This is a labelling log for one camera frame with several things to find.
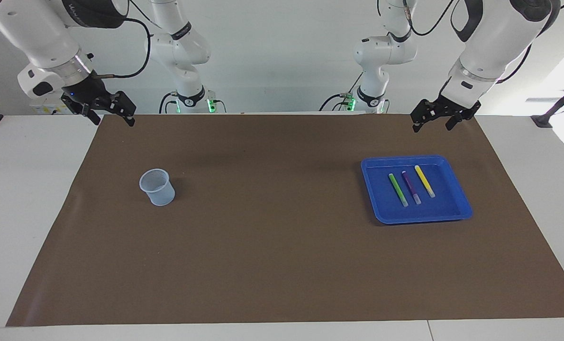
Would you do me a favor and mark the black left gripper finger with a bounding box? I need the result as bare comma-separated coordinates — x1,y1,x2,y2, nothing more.
410,99,437,133
445,111,475,132

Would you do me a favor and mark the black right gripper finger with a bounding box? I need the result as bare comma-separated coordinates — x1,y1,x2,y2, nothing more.
112,91,137,127
80,106,102,126

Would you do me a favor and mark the yellow marker pen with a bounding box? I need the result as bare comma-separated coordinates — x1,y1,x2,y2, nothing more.
414,165,436,198

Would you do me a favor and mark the purple marker pen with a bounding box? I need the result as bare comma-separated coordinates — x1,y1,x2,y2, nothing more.
401,170,422,205

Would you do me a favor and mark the green marker pen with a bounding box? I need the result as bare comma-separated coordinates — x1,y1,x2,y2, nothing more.
388,173,409,207

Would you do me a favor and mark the blue plastic tray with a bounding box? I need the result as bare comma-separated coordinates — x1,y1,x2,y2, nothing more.
361,155,473,225

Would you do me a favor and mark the translucent plastic cup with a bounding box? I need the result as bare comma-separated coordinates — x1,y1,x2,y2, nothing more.
139,169,176,207

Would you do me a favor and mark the black clamp stand with pole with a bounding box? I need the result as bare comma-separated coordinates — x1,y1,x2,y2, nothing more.
530,76,564,129

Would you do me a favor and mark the brown table mat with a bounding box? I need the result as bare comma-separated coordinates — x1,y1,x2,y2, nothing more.
6,113,564,327

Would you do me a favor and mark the black right base cable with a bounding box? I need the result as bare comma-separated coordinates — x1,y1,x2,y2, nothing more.
158,91,181,115

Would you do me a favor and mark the black base cable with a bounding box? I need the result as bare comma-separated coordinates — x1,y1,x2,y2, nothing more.
158,91,181,115
318,71,364,112

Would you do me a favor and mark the white wall socket box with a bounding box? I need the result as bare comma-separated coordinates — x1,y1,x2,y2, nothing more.
30,97,74,116

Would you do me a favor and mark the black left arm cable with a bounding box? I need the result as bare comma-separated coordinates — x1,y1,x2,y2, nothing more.
402,0,457,37

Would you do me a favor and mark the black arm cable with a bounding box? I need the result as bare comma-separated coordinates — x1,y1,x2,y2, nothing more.
402,0,457,37
96,17,153,79

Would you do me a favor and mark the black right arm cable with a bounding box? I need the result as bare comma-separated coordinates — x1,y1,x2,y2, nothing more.
96,17,153,79

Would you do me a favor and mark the black left base cable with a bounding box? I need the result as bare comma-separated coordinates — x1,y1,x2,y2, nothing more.
318,71,364,112

